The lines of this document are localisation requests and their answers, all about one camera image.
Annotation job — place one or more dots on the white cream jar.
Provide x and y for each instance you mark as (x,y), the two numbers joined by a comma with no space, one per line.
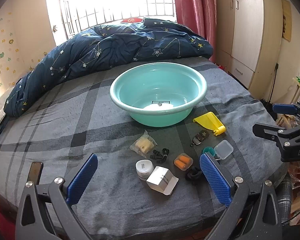
(144,170)

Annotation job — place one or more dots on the teal plastic basin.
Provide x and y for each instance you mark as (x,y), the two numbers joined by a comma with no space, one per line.
(140,92)

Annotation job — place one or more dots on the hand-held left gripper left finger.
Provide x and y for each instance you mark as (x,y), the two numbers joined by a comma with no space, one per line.
(82,177)

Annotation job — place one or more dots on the beige wardrobe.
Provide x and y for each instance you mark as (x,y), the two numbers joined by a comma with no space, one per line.
(245,30)

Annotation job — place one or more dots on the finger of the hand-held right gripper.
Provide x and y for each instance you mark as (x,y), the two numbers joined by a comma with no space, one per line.
(270,131)
(285,108)

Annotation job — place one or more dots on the brown wall poster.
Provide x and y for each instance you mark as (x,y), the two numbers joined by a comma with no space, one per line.
(286,20)

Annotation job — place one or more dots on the wall hook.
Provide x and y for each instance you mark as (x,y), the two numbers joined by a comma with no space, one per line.
(55,28)

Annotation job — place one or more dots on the clear bag of yellow sponge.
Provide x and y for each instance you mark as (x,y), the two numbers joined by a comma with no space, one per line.
(143,145)

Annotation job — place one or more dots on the group of wall stickers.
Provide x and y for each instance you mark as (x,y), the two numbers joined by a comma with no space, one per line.
(11,41)

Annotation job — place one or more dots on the small white carton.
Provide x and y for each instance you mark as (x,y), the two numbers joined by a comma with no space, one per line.
(161,180)

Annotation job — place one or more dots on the metal window railing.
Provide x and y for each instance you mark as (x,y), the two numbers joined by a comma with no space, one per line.
(65,17)

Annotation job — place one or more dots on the pink curtain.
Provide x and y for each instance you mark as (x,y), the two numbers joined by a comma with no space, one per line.
(192,10)

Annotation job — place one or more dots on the grey plaid bed sheet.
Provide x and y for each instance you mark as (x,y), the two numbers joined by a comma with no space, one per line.
(65,130)

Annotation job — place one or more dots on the small teal cap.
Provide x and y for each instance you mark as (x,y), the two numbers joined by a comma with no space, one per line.
(208,151)

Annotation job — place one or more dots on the black plastic clips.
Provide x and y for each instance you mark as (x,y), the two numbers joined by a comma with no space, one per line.
(158,155)

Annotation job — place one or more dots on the black smartphone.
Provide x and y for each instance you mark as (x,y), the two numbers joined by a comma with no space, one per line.
(35,171)

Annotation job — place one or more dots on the navy star-print duvet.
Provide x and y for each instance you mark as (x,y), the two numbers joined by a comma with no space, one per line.
(102,47)

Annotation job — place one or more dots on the small clear plastic box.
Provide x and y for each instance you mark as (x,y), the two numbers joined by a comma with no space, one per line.
(223,149)

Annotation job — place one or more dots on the yellow plastic scoop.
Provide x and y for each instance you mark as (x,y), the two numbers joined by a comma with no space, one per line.
(210,122)

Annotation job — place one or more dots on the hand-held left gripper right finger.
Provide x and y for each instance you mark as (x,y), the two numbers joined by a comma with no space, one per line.
(215,182)

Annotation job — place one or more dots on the clear case of orange earplugs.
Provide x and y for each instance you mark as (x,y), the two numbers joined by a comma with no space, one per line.
(183,162)

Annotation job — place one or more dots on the brown key fob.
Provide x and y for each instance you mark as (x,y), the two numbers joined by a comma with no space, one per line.
(200,137)

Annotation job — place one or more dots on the red cushion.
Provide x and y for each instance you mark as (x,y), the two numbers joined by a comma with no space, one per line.
(131,20)

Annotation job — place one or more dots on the red bag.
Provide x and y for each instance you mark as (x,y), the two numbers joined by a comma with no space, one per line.
(222,67)

